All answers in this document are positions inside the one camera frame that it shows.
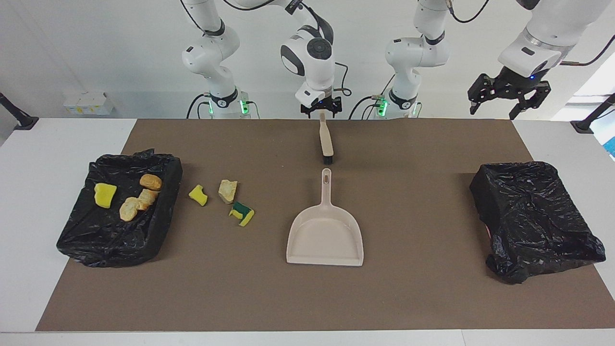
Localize brown oval bread roll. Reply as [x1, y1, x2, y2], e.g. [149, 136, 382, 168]
[139, 173, 163, 192]

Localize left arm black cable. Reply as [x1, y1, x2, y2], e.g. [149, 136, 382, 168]
[444, 0, 615, 67]

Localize striped toy croissant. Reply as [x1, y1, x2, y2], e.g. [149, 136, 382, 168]
[119, 196, 141, 222]

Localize yellow and green sponge piece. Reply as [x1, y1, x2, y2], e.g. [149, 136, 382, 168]
[228, 201, 255, 227]

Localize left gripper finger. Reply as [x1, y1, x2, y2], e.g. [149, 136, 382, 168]
[468, 73, 498, 115]
[508, 82, 552, 121]

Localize beige hand brush black bristles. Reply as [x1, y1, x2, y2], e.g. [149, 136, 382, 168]
[319, 112, 335, 166]

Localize small yellow sponge piece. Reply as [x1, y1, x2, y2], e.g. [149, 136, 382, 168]
[188, 185, 209, 207]

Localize white electrical outlet box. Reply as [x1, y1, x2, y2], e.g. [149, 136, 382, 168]
[63, 92, 115, 116]

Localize left base black power cable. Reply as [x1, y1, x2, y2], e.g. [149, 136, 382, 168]
[348, 72, 399, 120]

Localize right base black power cable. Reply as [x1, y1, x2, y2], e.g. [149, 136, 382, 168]
[186, 93, 212, 119]

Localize base black power cable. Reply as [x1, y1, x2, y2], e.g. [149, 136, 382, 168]
[348, 72, 399, 120]
[186, 93, 212, 119]

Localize bin lined with black bag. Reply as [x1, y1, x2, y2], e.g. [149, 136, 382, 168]
[56, 149, 184, 268]
[469, 161, 606, 285]

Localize yellow sponge chunk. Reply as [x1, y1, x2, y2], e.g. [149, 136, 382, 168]
[94, 183, 118, 210]

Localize beige plastic dustpan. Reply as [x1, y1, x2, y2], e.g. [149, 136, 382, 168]
[286, 168, 365, 267]

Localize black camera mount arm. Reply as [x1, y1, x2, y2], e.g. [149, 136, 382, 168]
[0, 92, 39, 131]
[570, 93, 615, 134]

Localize pale stone-like bread chunk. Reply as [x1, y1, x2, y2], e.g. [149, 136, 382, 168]
[218, 179, 239, 205]

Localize brown table mat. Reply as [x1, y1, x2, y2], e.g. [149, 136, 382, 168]
[36, 119, 615, 332]

